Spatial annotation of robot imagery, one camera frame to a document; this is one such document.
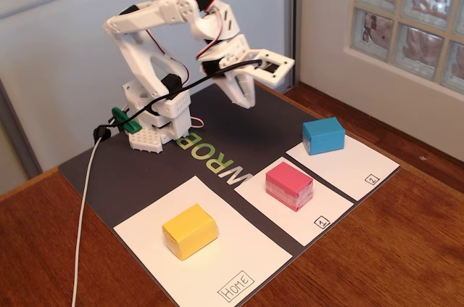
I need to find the grey metal door post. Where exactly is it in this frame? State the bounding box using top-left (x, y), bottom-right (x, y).
top-left (283, 0), bottom-right (302, 91)

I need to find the blue box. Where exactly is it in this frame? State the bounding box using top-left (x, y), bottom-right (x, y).
top-left (302, 117), bottom-right (346, 156)

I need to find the yellow box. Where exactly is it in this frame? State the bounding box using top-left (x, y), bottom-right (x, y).
top-left (162, 202), bottom-right (219, 261)

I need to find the white paper sheet marked 1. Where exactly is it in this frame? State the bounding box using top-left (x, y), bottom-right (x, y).
top-left (233, 156), bottom-right (355, 247)

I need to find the dark mat with letters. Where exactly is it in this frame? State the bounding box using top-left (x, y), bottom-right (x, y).
top-left (57, 71), bottom-right (402, 307)

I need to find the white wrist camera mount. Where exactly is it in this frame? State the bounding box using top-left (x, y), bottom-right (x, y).
top-left (241, 48), bottom-right (296, 89)

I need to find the black camera cable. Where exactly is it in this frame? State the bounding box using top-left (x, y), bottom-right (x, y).
top-left (92, 60), bottom-right (264, 143)

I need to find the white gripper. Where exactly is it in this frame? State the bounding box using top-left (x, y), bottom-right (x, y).
top-left (197, 33), bottom-right (257, 110)

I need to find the red box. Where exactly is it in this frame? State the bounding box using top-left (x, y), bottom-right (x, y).
top-left (265, 161), bottom-right (314, 213)

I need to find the white cable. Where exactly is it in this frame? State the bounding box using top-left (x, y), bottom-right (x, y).
top-left (70, 138), bottom-right (101, 307)

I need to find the white paper sheet marked HOME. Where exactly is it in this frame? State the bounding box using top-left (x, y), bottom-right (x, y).
top-left (112, 175), bottom-right (294, 307)

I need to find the white paper sheet marked 2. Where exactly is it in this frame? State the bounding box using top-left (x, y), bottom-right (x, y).
top-left (285, 134), bottom-right (401, 202)

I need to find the frosted sliding door panel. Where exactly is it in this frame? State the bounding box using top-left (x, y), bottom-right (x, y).
top-left (0, 0), bottom-right (287, 173)

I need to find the red white black servo wire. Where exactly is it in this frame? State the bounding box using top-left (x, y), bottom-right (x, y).
top-left (195, 0), bottom-right (226, 61)

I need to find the green clamp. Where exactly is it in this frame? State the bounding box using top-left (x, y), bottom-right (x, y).
top-left (110, 106), bottom-right (143, 134)

